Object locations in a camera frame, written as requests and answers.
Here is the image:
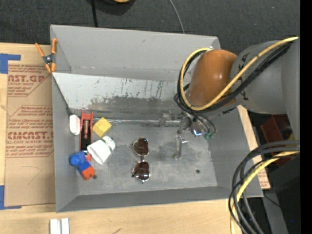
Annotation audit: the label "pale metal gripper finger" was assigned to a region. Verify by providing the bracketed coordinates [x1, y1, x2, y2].
[159, 110, 178, 129]
[173, 135, 188, 159]

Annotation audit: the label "brown-lens sunglasses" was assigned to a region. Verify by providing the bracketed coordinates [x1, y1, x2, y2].
[131, 137, 151, 184]

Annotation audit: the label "yellow cube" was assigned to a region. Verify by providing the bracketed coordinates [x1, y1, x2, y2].
[92, 117, 113, 138]

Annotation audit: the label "grey metal bin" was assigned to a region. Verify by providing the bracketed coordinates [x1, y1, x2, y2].
[50, 24, 264, 213]

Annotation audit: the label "white paper cup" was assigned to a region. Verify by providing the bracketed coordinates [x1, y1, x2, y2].
[86, 136, 116, 165]

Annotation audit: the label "red and black stapler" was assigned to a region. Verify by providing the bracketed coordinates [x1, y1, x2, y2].
[79, 111, 94, 154]

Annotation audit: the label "small white bottle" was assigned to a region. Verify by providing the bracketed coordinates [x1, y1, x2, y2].
[69, 114, 81, 136]

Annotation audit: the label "blue and orange toy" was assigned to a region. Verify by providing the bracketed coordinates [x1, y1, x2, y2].
[69, 150, 96, 181]

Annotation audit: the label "brown cardboard board, red print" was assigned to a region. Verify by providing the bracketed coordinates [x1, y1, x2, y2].
[0, 42, 271, 208]

